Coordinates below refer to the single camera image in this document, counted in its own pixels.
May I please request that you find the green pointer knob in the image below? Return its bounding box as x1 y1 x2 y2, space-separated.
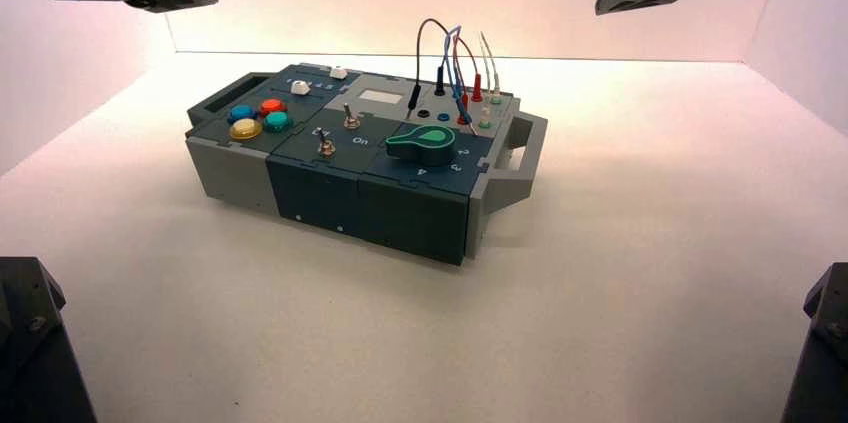
385 125 458 168

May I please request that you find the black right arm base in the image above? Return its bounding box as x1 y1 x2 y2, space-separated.
781 262 848 423

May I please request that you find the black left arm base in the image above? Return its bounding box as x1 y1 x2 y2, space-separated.
0 256 99 423

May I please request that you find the yellow round push button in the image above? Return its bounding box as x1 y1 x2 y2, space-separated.
229 118 264 142

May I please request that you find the white display window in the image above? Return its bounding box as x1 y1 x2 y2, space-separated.
358 89 405 107

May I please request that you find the grey and blue control box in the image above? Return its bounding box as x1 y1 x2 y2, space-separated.
184 62 550 268

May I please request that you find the white jumper cable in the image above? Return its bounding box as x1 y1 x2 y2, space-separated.
478 30 503 130

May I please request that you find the red jumper cable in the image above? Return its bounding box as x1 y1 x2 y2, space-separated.
452 34 484 126

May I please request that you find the blue jumper cable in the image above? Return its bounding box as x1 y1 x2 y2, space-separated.
441 25 474 128

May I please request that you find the black jumper cable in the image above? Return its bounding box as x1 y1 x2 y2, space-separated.
405 17 456 121

